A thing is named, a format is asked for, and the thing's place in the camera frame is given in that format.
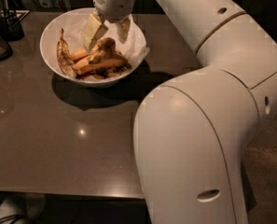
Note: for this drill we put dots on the white paper liner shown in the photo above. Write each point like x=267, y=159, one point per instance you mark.
x=134, y=49

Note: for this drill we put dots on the brown spotted banana left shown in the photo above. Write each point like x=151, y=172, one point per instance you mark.
x=63, y=57

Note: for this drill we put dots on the white cloth under table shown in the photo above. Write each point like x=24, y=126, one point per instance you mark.
x=21, y=208

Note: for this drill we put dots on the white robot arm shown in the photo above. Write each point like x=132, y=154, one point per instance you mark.
x=190, y=132

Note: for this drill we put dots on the white bowl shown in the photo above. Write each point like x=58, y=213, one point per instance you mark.
x=48, y=47

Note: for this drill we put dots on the upper yellow banana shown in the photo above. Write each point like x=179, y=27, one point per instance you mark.
x=79, y=54

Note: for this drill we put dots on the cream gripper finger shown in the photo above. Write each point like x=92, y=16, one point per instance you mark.
x=123, y=28
x=94, y=30

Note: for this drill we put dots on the brown banana peel piece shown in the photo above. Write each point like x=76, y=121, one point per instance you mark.
x=103, y=50

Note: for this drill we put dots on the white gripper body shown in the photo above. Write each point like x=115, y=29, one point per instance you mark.
x=114, y=6

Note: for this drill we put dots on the black wire basket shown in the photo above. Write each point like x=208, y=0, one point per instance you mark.
x=10, y=23

